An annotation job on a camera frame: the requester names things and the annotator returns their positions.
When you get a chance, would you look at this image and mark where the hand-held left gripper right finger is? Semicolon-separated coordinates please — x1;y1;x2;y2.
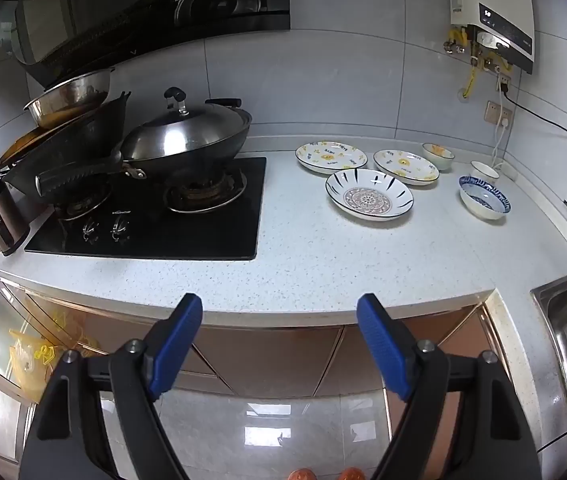
356;292;531;480

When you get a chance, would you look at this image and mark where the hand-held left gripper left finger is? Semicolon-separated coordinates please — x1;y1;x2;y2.
20;292;204;480

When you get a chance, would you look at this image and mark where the blue patterned bowl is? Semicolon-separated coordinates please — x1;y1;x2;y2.
458;175;512;222

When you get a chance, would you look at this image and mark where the small white bowl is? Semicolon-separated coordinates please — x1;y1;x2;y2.
470;160;500;186

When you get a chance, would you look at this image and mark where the white plate black striped rim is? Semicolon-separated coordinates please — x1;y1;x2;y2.
325;168;414;223

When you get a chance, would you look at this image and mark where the white plate yellow bear print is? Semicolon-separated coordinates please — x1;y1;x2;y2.
296;141;368;176
373;149;440;187

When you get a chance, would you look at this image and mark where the black glass gas stove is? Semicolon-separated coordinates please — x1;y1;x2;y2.
24;156;268;262

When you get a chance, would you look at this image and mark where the yellow plastic bag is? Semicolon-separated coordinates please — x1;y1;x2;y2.
10;310;100;404

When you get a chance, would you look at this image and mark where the pale green bowl yellow flower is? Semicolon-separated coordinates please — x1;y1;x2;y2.
422;142;457;172

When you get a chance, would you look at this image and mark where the steel wok lid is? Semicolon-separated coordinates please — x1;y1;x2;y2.
121;86;253;163

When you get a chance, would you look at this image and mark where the large black wok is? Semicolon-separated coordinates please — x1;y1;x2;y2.
1;91;132;208

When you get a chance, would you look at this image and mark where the brown wooden board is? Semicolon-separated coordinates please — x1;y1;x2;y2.
0;125;59;167

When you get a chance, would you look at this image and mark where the stainless steel basin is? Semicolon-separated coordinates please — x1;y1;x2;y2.
24;67;117;131

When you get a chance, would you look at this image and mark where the white gas water heater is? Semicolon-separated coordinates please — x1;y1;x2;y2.
446;0;535;76

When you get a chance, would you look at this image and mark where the black range hood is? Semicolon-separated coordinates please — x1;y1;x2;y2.
0;0;291;91

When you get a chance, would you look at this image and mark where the white power cable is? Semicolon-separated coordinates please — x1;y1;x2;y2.
491;119;510;171

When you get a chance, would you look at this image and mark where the black power cable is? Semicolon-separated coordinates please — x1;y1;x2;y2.
498;80;567;150

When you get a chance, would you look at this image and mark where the black wok with long handle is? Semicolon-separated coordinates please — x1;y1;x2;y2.
36;97;254;198

